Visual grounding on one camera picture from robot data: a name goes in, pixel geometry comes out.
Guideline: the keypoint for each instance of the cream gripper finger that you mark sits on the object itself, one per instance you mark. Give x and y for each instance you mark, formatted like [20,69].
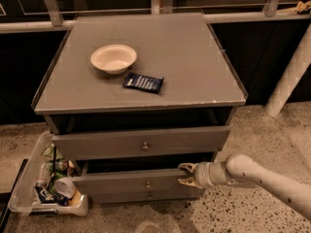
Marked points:
[190,167]
[190,182]

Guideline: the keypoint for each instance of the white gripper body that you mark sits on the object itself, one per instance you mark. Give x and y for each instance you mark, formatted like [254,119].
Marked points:
[202,175]

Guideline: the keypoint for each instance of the grey drawer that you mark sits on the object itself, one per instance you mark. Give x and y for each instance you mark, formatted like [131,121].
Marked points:
[159,182]
[143,196]
[135,143]

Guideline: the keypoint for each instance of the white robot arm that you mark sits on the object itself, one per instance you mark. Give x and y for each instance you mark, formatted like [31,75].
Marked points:
[239,170]

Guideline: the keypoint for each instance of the grey bottom drawer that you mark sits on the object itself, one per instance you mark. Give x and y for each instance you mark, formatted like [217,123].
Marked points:
[143,196]

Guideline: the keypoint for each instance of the grey drawer cabinet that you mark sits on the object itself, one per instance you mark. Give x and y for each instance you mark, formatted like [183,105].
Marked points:
[199,88]

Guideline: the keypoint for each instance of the grey top drawer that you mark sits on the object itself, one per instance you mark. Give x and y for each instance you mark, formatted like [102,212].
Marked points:
[135,143]

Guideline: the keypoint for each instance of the blue snack packet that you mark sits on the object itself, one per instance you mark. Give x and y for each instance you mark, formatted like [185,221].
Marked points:
[143,83]

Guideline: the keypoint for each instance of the yellow sponge in bin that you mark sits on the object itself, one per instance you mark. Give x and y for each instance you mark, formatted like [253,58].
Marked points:
[75,200]

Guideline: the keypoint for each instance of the white paper cup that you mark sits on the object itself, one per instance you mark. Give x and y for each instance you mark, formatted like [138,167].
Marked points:
[65,187]

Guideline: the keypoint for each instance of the green can in bin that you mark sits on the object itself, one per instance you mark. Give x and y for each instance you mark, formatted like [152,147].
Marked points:
[61,165]

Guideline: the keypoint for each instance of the white bowl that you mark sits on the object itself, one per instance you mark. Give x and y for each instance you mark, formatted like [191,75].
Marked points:
[113,59]

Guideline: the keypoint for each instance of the green chip bag in bin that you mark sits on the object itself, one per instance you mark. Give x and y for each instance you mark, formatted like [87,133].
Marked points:
[52,152]

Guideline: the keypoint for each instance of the clear plastic bin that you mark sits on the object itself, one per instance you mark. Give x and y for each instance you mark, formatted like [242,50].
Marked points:
[23,199]

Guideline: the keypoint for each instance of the blue packet in bin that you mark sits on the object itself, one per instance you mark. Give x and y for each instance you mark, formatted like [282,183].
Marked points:
[46,197]

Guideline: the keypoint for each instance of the clear plastic bottle in bin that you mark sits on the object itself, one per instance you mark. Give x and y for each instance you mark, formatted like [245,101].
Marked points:
[44,175]

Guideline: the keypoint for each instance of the metal railing frame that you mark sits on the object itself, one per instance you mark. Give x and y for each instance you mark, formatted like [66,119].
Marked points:
[59,21]

